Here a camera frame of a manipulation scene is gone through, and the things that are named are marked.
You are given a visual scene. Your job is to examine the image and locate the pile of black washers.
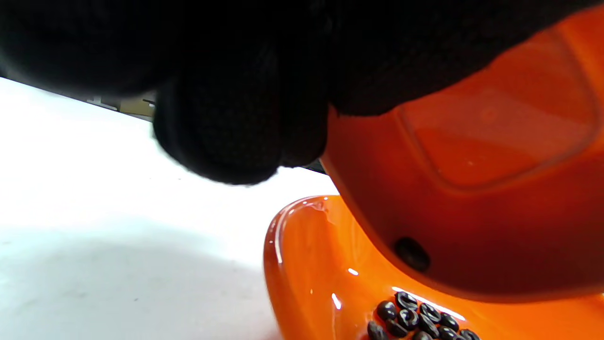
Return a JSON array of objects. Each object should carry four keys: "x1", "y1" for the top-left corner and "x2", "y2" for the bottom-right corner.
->
[{"x1": 367, "y1": 291, "x2": 481, "y2": 340}]

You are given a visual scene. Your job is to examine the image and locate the glossy orange tray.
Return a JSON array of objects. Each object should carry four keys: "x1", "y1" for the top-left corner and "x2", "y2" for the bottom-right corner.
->
[{"x1": 263, "y1": 195, "x2": 604, "y2": 340}]

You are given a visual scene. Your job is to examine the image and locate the cardboard box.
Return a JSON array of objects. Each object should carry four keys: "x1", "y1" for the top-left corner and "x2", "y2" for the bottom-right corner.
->
[{"x1": 119, "y1": 97, "x2": 156, "y2": 118}]

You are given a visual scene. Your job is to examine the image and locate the person's left hand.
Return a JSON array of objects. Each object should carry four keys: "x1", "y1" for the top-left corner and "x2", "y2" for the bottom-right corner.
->
[{"x1": 0, "y1": 0, "x2": 604, "y2": 186}]

